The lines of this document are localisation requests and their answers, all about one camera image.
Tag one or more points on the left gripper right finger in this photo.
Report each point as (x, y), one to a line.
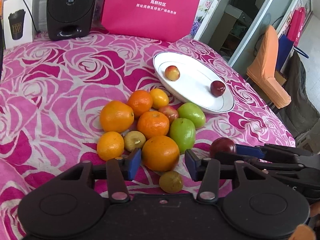
(207, 171)

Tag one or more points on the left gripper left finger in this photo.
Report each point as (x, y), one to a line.
(119, 170)

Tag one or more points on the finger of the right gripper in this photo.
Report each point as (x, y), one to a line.
(230, 159)
(260, 151)

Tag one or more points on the dark red plum front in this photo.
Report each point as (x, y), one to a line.
(225, 145)

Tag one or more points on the dark red plum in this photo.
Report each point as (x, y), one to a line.
(217, 88)
(225, 145)

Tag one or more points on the small orange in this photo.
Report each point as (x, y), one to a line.
(110, 145)

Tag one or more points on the brown kiwi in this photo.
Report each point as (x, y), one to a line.
(134, 139)
(171, 182)

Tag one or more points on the brown kiwi front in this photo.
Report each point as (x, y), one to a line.
(171, 182)

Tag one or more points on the large orange front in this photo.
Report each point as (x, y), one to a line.
(160, 154)

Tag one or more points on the large orange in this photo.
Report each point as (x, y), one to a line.
(116, 116)
(160, 154)

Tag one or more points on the green apple front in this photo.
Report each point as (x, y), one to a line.
(183, 132)

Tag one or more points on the green apple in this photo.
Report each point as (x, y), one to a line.
(183, 132)
(193, 113)

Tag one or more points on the mandarin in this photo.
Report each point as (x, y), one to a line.
(140, 101)
(153, 123)

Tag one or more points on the green apple back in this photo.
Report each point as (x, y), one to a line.
(193, 113)

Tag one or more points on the small red apple back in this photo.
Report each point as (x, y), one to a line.
(171, 113)

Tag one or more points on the dark red plum back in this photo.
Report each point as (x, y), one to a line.
(217, 88)

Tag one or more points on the mandarin back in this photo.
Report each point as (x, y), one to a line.
(140, 101)

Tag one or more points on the yellow orange small fruit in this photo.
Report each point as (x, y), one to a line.
(159, 97)

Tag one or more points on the red yellow apple front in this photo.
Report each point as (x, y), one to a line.
(172, 73)

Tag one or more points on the dark jacket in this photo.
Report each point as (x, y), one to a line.
(300, 115)

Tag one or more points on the white ceramic plate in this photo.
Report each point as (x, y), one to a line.
(194, 82)

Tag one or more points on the orange chair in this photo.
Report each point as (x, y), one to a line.
(263, 68)

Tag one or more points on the blue bag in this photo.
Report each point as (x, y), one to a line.
(285, 47)

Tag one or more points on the red hanging bag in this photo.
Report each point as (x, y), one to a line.
(296, 26)

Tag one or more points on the pink tote bag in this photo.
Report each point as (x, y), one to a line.
(165, 20)

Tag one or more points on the black speaker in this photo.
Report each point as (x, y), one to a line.
(69, 18)

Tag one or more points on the white coffee cup box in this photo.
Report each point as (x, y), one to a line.
(18, 26)

